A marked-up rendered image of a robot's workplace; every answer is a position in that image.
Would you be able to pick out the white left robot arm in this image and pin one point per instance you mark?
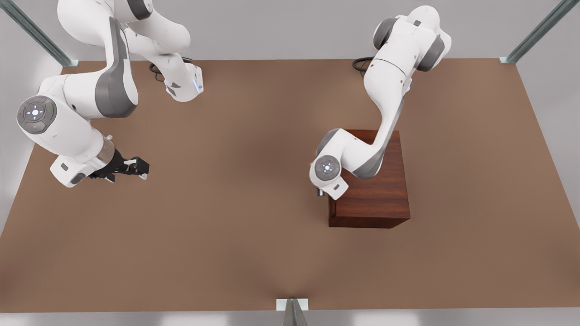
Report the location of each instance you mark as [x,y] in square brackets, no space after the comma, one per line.
[389,77]

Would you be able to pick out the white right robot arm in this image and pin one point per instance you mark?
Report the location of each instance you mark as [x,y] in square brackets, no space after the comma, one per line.
[77,95]

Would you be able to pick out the dark brown wooden box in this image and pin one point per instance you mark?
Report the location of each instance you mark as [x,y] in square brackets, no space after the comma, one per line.
[380,194]

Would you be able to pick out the silver frame post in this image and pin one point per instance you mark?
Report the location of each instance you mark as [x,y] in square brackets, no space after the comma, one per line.
[293,312]
[539,31]
[36,31]

